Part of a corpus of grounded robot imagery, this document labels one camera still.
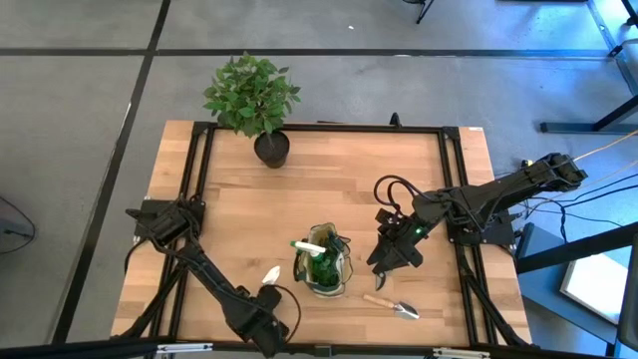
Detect wide steel scoop trowel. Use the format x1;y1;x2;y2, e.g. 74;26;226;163
361;292;422;321

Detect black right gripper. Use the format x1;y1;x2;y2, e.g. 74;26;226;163
367;207;431;275

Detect black slanted floor beam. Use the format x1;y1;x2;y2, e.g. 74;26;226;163
515;221;638;275

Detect black table frame extrusion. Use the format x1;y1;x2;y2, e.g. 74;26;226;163
114;121;532;350

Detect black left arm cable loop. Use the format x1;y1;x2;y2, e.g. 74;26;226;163
273;283;303;331

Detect white flat board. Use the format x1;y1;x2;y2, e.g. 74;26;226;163
559;252;629;326

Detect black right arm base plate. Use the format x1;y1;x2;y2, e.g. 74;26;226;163
446;208;516;247

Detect silver beam bracket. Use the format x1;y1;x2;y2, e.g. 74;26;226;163
157;342;214;356
432;347;492;359

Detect black floor stand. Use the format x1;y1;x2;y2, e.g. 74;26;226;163
402;0;436;25

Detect cream canvas gardening bag green trim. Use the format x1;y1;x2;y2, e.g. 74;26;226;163
292;221;354;300

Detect black floor cables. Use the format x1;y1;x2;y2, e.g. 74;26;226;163
517;172;638;231

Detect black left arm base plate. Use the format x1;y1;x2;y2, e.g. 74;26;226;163
133;197;206;240

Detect yellow cable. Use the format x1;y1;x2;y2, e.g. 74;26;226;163
572;129;638;164

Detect black front frame beam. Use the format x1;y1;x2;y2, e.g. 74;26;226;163
0;336;638;359

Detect black desk leg frame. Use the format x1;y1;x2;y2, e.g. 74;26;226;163
540;94;638;135

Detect green potted tree black pot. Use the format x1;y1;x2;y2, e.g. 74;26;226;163
202;51;303;170

